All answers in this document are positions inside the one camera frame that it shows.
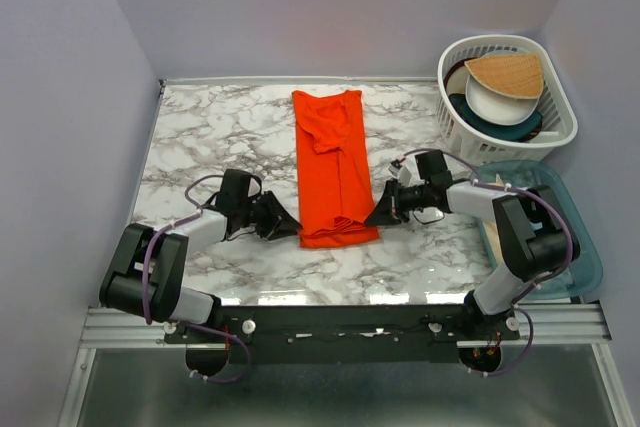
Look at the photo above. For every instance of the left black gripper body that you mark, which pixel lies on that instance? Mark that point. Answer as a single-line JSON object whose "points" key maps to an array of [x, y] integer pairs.
{"points": [[259, 212]]}

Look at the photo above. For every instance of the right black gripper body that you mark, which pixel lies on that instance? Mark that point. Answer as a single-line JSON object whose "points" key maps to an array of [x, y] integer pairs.
{"points": [[409, 198]]}

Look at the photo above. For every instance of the orange t shirt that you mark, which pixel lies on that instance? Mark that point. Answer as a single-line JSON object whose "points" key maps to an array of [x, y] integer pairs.
{"points": [[333, 175]]}

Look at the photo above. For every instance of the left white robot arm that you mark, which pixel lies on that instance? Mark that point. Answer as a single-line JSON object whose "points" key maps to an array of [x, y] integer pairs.
{"points": [[145, 275]]}

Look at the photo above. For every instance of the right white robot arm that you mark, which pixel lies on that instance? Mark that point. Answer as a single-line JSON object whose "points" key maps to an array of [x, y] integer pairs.
{"points": [[536, 241]]}

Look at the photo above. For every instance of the beige folded cloth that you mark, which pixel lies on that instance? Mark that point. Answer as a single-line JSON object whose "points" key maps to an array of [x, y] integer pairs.
{"points": [[493, 241]]}

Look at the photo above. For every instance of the white plastic basket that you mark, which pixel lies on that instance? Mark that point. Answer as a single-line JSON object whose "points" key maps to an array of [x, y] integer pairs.
{"points": [[559, 127]]}

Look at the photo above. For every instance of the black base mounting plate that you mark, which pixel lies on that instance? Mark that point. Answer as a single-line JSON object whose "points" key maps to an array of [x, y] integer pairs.
{"points": [[247, 337]]}

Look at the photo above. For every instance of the teal bowl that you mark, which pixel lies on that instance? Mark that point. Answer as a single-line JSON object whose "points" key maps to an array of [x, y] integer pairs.
{"points": [[521, 132]]}

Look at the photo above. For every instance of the white plate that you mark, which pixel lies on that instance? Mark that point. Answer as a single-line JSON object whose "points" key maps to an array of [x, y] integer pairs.
{"points": [[496, 108]]}

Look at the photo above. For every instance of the teal plastic bin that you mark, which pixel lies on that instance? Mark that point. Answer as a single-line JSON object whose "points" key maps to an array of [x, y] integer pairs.
{"points": [[585, 274]]}

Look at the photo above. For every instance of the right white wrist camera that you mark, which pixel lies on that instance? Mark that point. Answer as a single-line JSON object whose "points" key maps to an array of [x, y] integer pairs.
{"points": [[400, 171]]}

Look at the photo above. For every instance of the aluminium rail frame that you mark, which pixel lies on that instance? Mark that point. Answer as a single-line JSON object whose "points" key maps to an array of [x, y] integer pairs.
{"points": [[554, 324]]}

